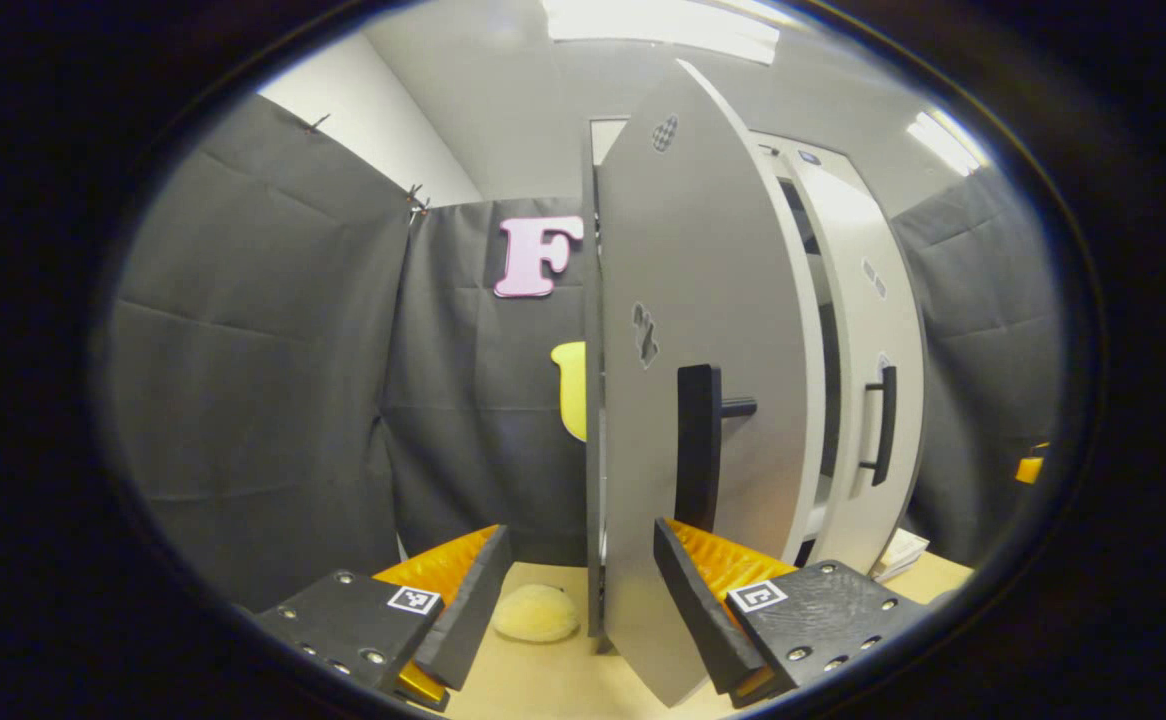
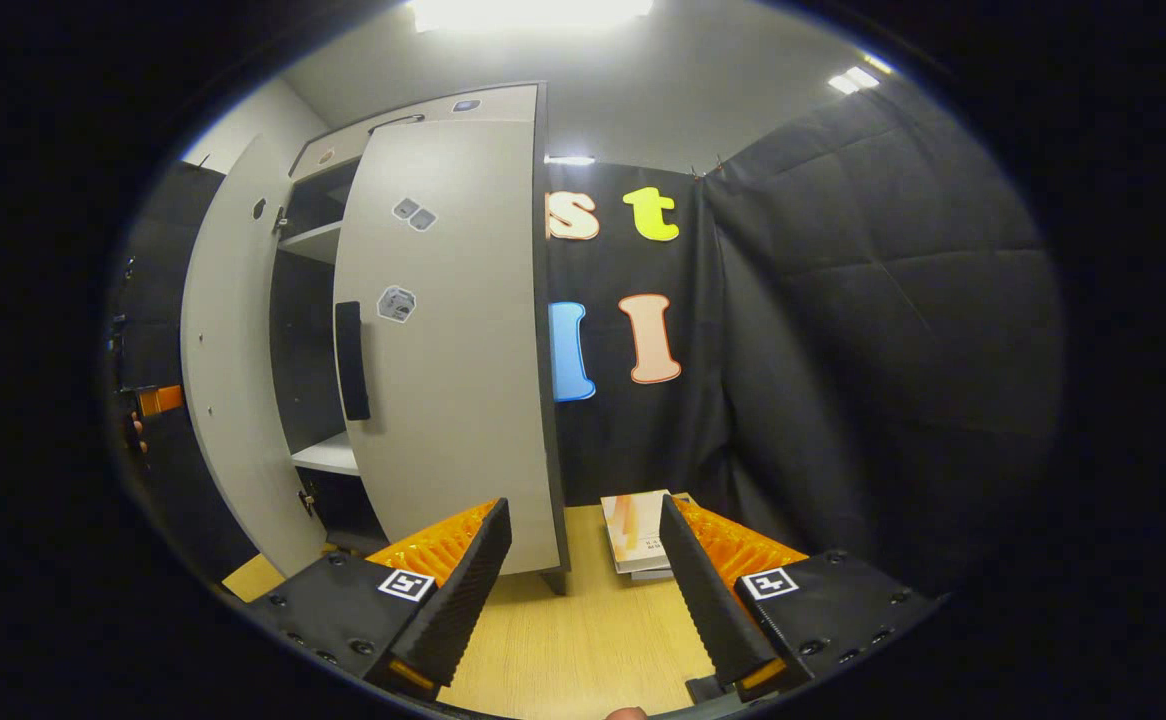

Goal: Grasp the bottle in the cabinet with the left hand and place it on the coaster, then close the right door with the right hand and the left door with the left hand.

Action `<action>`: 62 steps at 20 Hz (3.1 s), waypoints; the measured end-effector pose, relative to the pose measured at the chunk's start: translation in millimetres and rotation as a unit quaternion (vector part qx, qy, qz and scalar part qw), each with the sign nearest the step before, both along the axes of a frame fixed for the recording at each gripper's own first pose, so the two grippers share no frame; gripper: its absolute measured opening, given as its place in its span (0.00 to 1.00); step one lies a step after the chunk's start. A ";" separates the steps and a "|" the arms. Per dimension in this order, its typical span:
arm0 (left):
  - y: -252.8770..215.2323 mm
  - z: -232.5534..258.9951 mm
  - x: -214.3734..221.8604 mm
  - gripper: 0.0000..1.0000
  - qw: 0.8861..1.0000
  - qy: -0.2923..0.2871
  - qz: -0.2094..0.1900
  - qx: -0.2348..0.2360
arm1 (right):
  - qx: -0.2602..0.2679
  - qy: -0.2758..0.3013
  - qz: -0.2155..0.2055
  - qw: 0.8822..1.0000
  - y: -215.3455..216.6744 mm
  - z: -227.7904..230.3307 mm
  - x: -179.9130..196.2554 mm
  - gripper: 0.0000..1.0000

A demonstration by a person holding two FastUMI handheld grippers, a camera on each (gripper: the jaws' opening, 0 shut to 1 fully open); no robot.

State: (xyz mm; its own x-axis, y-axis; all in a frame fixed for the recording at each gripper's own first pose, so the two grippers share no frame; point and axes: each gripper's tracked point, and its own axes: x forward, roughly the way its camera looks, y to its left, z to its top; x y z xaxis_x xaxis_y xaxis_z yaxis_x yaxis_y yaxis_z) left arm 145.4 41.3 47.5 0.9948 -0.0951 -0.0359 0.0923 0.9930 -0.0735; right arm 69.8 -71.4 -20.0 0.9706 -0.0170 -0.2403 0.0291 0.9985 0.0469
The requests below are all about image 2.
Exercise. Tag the beige cover book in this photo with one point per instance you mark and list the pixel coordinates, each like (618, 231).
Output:
(633, 530)

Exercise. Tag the ceiling light strip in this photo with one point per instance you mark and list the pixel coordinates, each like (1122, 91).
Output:
(569, 160)

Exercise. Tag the large ceiling light panel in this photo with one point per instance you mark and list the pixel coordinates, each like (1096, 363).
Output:
(528, 14)

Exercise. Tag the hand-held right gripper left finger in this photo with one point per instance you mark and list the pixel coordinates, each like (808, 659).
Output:
(463, 590)

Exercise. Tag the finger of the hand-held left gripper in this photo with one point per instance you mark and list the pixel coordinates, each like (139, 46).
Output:
(163, 400)

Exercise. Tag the grey cabinet door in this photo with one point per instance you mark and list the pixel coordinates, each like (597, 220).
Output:
(463, 400)
(233, 380)

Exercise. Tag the blue cover book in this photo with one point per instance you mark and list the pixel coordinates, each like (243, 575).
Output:
(651, 575)

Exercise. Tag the grey cabinet drawer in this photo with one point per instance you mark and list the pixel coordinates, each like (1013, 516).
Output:
(493, 103)

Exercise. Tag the black backdrop cloth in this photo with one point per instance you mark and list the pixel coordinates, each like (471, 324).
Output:
(633, 440)

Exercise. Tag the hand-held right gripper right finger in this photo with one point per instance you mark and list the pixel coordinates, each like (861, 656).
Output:
(708, 600)

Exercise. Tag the small ceiling light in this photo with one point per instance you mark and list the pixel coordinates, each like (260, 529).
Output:
(853, 80)

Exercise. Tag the grey cabinet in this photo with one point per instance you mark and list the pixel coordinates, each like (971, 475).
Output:
(313, 240)

